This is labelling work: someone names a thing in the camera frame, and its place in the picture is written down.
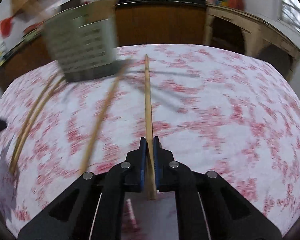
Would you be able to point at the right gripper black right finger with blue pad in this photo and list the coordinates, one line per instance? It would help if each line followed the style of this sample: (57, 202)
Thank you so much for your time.
(208, 207)

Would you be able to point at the wooden chopstick left group middle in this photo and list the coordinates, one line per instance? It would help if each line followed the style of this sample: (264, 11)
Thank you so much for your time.
(28, 119)

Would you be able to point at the window with grille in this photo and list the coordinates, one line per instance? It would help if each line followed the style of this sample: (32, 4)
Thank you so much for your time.
(290, 14)

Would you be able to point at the green perforated utensil holder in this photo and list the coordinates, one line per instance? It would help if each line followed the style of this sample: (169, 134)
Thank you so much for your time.
(83, 41)

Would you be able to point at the wooden chopstick left group inner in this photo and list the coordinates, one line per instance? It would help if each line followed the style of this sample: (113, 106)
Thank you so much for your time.
(32, 122)

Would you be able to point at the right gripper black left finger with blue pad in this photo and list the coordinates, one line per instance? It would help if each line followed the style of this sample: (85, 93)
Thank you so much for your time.
(92, 206)

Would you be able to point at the cream weathered side cabinet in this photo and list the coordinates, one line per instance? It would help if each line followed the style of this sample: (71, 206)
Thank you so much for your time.
(246, 34)

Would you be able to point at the wooden chopstick nearest holder right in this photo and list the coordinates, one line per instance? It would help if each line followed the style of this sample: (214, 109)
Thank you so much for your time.
(98, 124)

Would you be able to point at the red plastic bag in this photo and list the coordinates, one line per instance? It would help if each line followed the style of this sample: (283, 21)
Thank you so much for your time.
(6, 26)

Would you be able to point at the brown wooden kitchen cabinets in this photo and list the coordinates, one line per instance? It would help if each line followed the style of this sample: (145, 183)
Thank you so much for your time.
(137, 22)

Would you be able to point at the wooden chopstick group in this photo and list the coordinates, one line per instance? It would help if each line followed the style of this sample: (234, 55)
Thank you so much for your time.
(28, 119)
(32, 122)

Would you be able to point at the floral pink white tablecloth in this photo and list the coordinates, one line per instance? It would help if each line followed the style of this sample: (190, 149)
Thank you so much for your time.
(213, 109)

